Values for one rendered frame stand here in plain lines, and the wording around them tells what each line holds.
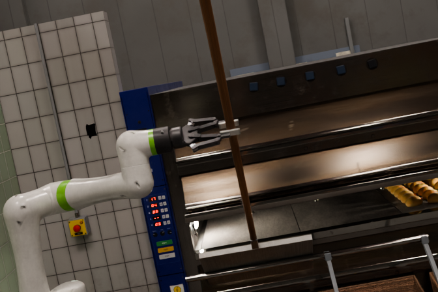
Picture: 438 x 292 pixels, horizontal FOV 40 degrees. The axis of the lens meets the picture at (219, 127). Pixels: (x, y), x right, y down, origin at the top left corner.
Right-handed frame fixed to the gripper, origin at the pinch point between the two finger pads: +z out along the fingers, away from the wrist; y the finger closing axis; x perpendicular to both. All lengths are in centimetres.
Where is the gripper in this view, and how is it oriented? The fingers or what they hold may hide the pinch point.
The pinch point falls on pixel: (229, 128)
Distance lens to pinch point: 209.5
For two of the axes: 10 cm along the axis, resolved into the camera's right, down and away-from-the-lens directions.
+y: 1.3, 8.0, -5.8
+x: -1.3, -5.7, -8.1
